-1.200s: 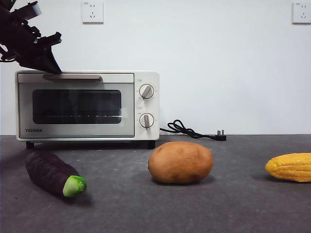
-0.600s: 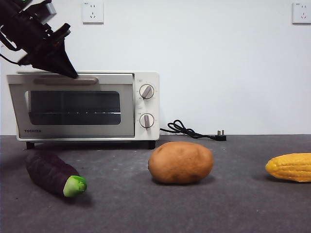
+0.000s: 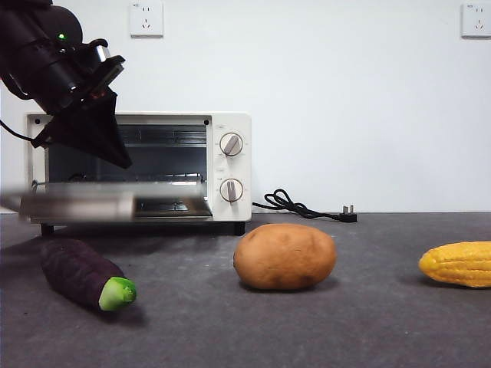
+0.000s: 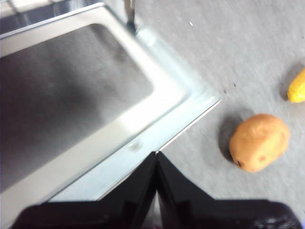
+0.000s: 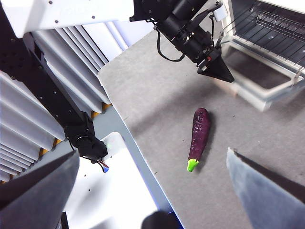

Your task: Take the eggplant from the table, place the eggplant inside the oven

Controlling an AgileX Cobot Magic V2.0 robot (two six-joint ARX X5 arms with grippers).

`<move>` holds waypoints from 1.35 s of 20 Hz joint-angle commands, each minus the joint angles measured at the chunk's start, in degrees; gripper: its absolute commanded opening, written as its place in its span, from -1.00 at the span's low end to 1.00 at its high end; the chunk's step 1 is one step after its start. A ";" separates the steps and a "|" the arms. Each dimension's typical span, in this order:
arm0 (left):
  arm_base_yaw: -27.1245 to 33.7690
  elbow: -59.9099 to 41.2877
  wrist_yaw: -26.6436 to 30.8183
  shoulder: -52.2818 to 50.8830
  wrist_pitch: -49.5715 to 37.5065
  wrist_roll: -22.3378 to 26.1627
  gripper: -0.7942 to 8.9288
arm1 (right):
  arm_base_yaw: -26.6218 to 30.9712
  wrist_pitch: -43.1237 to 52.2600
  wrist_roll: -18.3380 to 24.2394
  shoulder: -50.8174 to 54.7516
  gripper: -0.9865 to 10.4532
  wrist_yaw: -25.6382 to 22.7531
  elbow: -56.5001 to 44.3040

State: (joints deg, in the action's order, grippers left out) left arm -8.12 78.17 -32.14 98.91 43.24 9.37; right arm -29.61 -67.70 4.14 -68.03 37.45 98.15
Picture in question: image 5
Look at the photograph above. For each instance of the black camera module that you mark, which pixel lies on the black camera module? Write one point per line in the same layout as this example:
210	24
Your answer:
88	143

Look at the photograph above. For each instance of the purple eggplant green stem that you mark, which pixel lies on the purple eggplant green stem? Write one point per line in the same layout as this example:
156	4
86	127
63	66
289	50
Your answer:
200	133

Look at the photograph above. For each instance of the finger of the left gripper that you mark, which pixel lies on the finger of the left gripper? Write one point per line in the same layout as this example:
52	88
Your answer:
218	70

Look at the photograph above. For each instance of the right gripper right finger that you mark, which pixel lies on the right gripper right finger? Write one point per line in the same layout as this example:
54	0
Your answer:
274	202

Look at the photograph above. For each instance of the white metal beam with screws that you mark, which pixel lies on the white metal beam with screws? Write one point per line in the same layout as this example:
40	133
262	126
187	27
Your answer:
71	12

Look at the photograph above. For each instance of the dark rounded robot part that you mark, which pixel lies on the dark rounded robot part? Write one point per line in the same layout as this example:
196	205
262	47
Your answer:
158	220

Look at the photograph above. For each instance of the black perforated bracket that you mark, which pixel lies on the black perforated bracket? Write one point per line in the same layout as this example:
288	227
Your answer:
47	90

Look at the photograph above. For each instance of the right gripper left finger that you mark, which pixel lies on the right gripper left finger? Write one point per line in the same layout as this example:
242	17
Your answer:
35	202

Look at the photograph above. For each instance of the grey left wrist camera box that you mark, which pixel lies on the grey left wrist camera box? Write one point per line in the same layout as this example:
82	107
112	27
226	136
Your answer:
219	12

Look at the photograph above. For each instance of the white ribbed cover panel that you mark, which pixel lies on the white ribbed cover panel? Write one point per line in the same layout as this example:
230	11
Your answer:
21	119
78	59

